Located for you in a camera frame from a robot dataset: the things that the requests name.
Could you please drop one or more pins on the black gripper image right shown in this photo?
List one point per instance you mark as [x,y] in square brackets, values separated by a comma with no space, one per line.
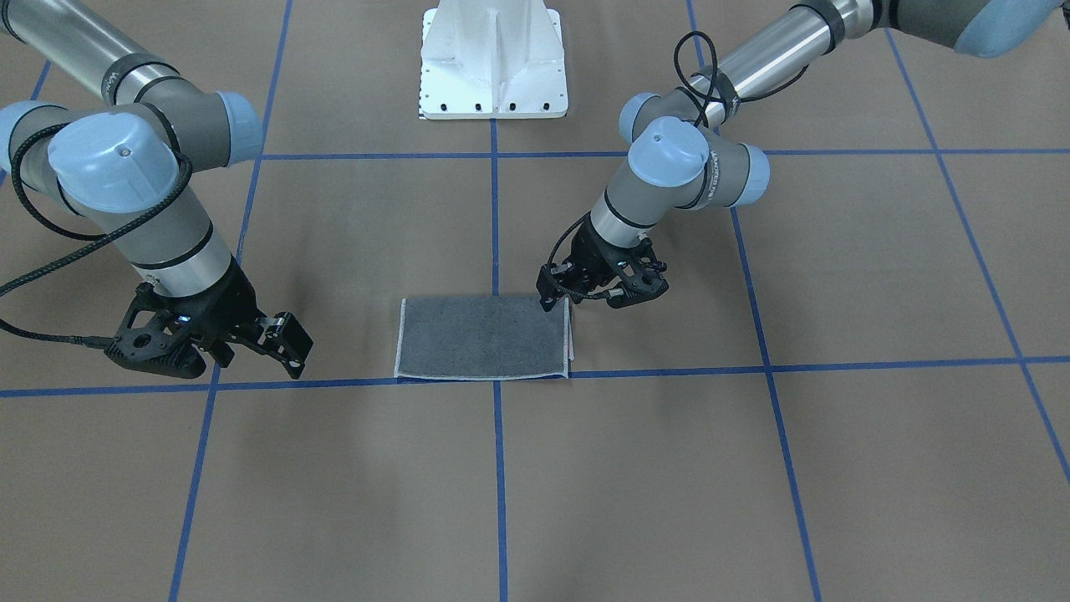
[595,253]

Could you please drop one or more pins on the black camera mount image right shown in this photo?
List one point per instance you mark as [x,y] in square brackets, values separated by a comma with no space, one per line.
[641,274]

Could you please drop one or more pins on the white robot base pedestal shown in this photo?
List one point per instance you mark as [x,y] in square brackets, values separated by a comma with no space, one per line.
[484,60]

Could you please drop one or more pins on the black camera mount image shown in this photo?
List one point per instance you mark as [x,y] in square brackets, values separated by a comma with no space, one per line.
[153,340]
[641,274]

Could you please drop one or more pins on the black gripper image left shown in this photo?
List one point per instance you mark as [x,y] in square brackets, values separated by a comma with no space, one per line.
[227,306]

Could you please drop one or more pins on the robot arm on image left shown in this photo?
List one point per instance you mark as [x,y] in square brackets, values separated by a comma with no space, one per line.
[121,176]

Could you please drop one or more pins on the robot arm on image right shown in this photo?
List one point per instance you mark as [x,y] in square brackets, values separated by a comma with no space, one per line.
[984,29]

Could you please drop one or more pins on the pink and grey towel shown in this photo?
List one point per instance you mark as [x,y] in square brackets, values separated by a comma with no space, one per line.
[483,338]

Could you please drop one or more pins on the black cable image right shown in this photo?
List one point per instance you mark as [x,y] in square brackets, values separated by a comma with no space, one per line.
[676,159]

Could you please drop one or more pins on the black camera mount image left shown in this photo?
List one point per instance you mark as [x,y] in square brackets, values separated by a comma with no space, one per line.
[153,340]

